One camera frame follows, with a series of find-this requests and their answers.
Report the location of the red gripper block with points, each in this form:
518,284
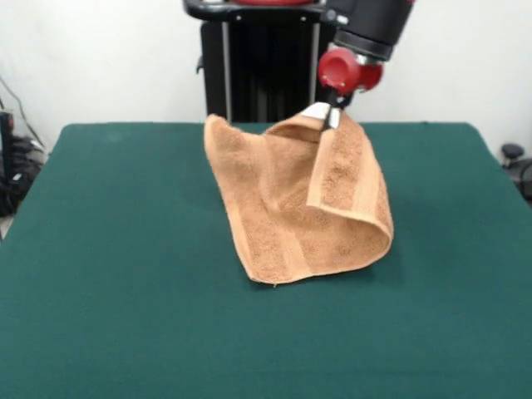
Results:
338,68

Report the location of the orange-brown terry towel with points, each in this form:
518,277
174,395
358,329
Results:
282,208

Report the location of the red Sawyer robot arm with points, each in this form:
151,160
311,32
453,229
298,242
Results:
374,21

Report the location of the black office chair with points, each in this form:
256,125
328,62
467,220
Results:
519,174

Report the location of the dark green table cloth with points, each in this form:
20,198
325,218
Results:
104,270

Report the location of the black bag pile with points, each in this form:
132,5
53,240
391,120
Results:
21,166

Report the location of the black device with red mark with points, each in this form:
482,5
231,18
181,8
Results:
6,133

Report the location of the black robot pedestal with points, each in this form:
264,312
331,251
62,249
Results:
270,62

